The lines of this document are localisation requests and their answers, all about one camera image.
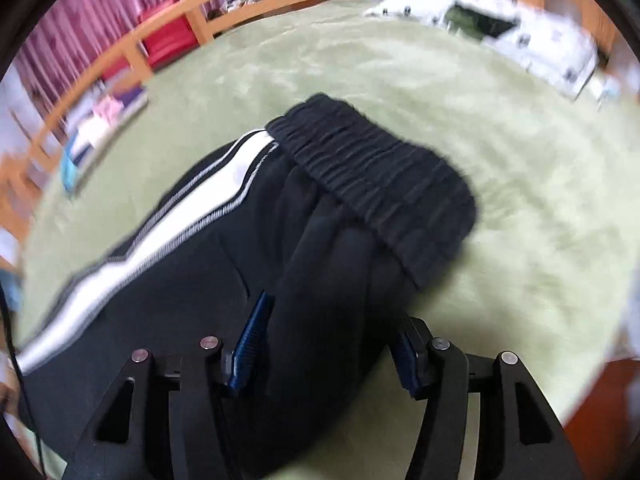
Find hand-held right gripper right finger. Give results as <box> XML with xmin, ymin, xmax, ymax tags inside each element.
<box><xmin>395</xmin><ymin>316</ymin><xmax>583</xmax><ymax>480</ymax></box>

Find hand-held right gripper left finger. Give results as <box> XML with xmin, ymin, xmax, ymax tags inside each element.
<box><xmin>62</xmin><ymin>290</ymin><xmax>276</xmax><ymax>480</ymax></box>

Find black pants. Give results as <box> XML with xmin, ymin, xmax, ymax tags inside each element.
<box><xmin>15</xmin><ymin>94</ymin><xmax>477</xmax><ymax>480</ymax></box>

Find green fleece blanket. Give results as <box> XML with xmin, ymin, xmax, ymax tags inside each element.
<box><xmin>20</xmin><ymin>0</ymin><xmax>631</xmax><ymax>480</ymax></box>

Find geometric print pillow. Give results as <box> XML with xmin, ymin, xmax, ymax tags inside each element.
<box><xmin>60</xmin><ymin>87</ymin><xmax>150</xmax><ymax>196</ymax></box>

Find red chair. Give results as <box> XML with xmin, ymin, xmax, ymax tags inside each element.
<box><xmin>100</xmin><ymin>55</ymin><xmax>138</xmax><ymax>83</ymax></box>
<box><xmin>137</xmin><ymin>0</ymin><xmax>198</xmax><ymax>68</ymax></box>

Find white floral pillow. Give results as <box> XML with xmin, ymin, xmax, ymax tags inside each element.
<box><xmin>367</xmin><ymin>0</ymin><xmax>601</xmax><ymax>101</ymax></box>

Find dark green cloth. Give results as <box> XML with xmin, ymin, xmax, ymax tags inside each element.
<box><xmin>442</xmin><ymin>2</ymin><xmax>521</xmax><ymax>41</ymax></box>

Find dark red patterned curtain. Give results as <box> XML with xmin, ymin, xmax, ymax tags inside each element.
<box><xmin>15</xmin><ymin>0</ymin><xmax>241</xmax><ymax>126</ymax></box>

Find wooden bed frame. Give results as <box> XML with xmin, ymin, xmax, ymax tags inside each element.
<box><xmin>0</xmin><ymin>0</ymin><xmax>623</xmax><ymax>271</ymax></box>

